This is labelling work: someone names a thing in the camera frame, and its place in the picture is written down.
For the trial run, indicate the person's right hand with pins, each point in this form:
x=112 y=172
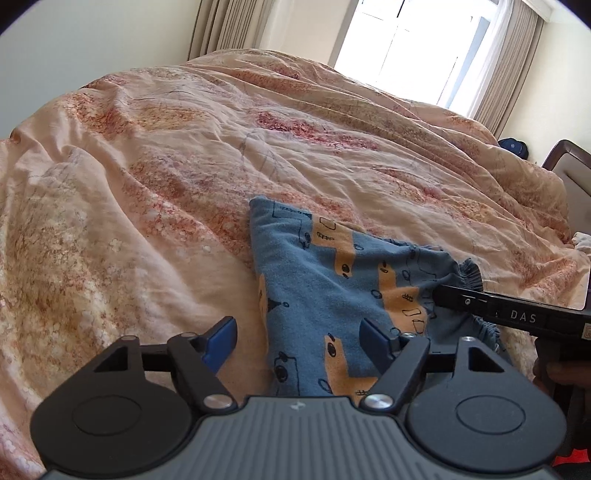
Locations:
x=549 y=372

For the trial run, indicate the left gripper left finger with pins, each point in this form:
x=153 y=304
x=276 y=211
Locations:
x=193 y=360

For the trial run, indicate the beige curtain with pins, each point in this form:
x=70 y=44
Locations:
x=509 y=66
x=228 y=25

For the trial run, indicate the blue printed children's pants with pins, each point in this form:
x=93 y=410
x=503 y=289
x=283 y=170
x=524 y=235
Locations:
x=320 y=279

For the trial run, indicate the beige left curtain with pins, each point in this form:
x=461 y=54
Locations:
x=228 y=25

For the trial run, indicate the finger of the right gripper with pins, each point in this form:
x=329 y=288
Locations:
x=457 y=299

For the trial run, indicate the blue cap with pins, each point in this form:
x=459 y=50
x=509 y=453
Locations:
x=517 y=147

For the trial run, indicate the beige right curtain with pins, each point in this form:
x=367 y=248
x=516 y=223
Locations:
x=509 y=66

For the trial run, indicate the pink floral duvet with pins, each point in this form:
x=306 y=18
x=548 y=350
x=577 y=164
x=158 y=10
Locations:
x=125 y=210

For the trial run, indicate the brown padded headboard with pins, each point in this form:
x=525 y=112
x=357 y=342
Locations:
x=571 y=164

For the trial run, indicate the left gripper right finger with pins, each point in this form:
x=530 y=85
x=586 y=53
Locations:
x=403 y=361

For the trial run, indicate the red bed base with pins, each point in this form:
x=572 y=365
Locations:
x=577 y=457

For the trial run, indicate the bright window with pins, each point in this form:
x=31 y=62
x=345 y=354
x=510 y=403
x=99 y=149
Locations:
x=437 y=52

